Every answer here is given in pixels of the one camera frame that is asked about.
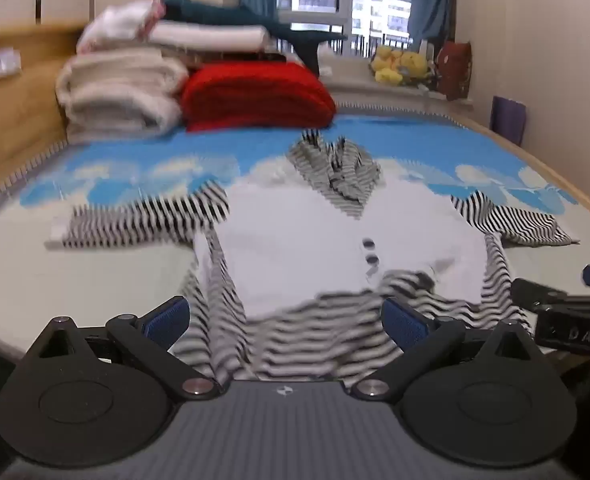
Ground window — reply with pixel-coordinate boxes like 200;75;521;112
274;0;426;58

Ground teal garment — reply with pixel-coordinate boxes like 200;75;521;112
160;0;348;78

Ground white wall socket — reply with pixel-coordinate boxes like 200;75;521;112
0;49;22;77

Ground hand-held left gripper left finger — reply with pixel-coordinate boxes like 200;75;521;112
22;296;223;402

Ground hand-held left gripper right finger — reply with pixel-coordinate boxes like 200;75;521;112
350;297;546;403

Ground pink and white cloth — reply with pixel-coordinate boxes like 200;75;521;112
76;0;168;56

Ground blue and white bed mat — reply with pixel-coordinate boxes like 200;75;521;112
0;102;590;361

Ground white folded cloth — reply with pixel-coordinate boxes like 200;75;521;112
147;22;268;56

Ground yellow plush toys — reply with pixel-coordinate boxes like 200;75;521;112
371;45;433;86

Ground wooden bed headboard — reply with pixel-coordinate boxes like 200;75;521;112
0;22;93;203

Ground dark red bag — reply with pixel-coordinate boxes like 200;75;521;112
436;40;474;102

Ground red folded blanket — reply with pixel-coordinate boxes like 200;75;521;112
181;61;336;133

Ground striped and white baby garment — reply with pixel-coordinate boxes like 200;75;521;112
45;130;580;383

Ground cream folded blanket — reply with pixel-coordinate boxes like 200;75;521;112
56;52;190;136

